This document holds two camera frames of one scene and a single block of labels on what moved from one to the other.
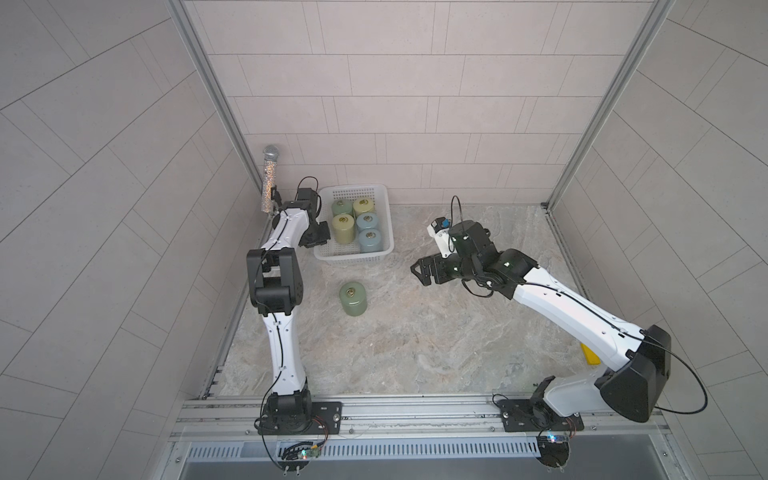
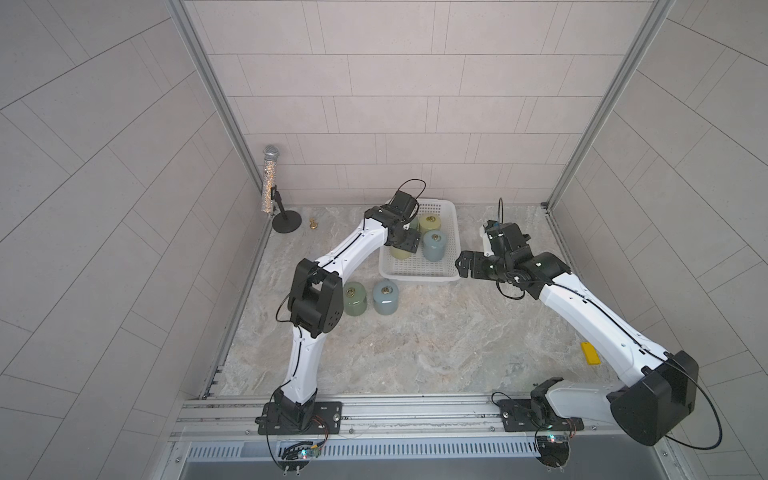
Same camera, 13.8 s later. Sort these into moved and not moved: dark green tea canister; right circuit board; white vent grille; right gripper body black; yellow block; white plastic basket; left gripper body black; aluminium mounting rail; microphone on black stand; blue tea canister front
Moved: right gripper body black; white plastic basket; left gripper body black; blue tea canister front
Not moved: white vent grille; microphone on black stand; yellow block; dark green tea canister; aluminium mounting rail; right circuit board
